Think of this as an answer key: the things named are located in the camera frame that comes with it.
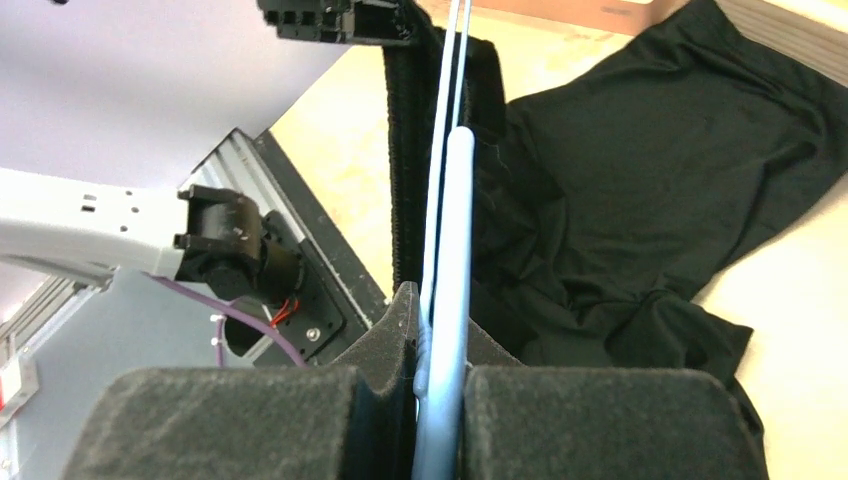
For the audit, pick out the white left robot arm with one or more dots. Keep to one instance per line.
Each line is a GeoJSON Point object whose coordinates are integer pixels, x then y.
{"type": "Point", "coordinates": [81, 230]}

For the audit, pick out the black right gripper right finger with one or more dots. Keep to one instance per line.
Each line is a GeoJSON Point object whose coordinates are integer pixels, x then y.
{"type": "Point", "coordinates": [599, 423]}

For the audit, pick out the light blue hanger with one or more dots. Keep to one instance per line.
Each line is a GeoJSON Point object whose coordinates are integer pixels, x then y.
{"type": "Point", "coordinates": [446, 277]}

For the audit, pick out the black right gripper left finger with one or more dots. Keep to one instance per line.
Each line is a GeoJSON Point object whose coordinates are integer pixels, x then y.
{"type": "Point", "coordinates": [351, 419]}

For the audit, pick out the black shorts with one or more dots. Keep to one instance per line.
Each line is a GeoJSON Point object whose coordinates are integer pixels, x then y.
{"type": "Point", "coordinates": [603, 206]}

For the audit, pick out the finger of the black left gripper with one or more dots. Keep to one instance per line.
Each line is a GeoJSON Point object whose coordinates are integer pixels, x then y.
{"type": "Point", "coordinates": [351, 22]}

